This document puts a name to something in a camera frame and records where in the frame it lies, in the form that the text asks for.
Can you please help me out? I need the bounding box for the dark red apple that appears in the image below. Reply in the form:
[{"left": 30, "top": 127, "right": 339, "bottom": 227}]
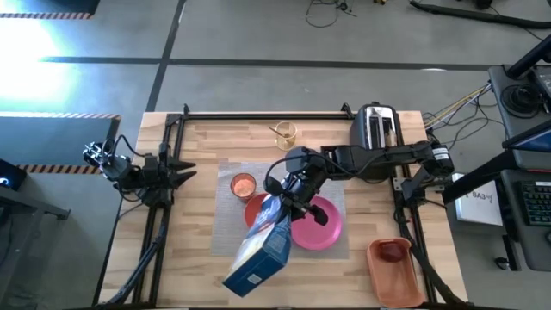
[{"left": 377, "top": 240, "right": 406, "bottom": 264}]

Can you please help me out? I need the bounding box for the orange drinking tumbler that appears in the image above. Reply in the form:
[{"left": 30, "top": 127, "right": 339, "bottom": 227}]
[{"left": 229, "top": 171, "right": 258, "bottom": 204}]

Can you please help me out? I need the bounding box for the black toaster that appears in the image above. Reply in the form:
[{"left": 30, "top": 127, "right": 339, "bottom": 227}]
[{"left": 349, "top": 102, "right": 406, "bottom": 182}]

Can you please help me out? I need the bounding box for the black computer keyboard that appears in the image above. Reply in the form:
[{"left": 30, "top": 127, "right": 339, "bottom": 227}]
[{"left": 519, "top": 180, "right": 551, "bottom": 227}]

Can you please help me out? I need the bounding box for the orange plastic bowl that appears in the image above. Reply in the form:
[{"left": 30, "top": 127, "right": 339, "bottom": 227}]
[{"left": 243, "top": 192, "right": 276, "bottom": 230}]

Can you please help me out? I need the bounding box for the black aluminium table frame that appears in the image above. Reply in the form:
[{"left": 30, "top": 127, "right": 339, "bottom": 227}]
[{"left": 92, "top": 102, "right": 468, "bottom": 310}]

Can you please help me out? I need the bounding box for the blue cereal box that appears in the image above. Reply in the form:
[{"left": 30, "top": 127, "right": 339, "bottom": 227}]
[{"left": 221, "top": 193, "right": 294, "bottom": 299}]

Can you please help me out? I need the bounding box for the black device with blue light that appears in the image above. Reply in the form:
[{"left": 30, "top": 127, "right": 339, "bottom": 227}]
[{"left": 0, "top": 158, "right": 27, "bottom": 193}]

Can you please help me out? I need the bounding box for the dark flat screen panel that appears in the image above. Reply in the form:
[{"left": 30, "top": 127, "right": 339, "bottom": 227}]
[{"left": 501, "top": 120, "right": 551, "bottom": 152}]

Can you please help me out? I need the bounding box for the clear glass with stick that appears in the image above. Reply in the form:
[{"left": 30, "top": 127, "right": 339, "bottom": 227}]
[{"left": 275, "top": 120, "right": 299, "bottom": 152}]

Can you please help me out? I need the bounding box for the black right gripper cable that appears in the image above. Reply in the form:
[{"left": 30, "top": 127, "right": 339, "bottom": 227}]
[{"left": 263, "top": 153, "right": 305, "bottom": 193}]

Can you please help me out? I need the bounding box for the black coiled cable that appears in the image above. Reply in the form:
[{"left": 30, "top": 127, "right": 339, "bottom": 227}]
[{"left": 498, "top": 84, "right": 537, "bottom": 118}]

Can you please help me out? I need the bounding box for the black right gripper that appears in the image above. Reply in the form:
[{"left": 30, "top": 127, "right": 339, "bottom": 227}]
[{"left": 263, "top": 166, "right": 322, "bottom": 216}]

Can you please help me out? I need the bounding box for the black floor hose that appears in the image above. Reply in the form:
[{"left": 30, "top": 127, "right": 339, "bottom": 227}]
[{"left": 407, "top": 0, "right": 551, "bottom": 30}]

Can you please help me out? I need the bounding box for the toast slice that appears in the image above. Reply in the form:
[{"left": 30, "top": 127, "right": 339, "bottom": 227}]
[{"left": 384, "top": 127, "right": 399, "bottom": 151}]

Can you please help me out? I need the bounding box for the white paper sheet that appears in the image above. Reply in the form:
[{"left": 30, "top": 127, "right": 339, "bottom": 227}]
[{"left": 454, "top": 172, "right": 505, "bottom": 227}]

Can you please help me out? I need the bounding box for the orange plastic tray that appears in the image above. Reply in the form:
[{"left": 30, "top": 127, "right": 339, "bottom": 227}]
[{"left": 366, "top": 237, "right": 426, "bottom": 309}]

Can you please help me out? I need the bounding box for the black diagonal stand bar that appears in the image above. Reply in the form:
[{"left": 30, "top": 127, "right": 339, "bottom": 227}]
[{"left": 441, "top": 148, "right": 517, "bottom": 206}]

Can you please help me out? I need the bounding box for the pink plastic plate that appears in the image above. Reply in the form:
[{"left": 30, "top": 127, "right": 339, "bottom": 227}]
[{"left": 289, "top": 195, "right": 344, "bottom": 252}]

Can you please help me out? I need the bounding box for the yellow and black cable bundle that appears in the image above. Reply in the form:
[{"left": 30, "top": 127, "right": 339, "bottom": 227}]
[{"left": 421, "top": 84, "right": 492, "bottom": 146}]

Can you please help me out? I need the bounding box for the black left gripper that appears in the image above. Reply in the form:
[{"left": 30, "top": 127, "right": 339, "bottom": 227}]
[{"left": 141, "top": 153, "right": 198, "bottom": 193}]

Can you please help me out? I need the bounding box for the grey woven placemat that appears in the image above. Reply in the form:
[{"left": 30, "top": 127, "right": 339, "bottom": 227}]
[{"left": 209, "top": 160, "right": 350, "bottom": 261}]

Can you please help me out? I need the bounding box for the thin black floor cable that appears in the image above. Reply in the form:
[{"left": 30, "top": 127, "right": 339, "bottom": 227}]
[{"left": 304, "top": 0, "right": 358, "bottom": 29}]

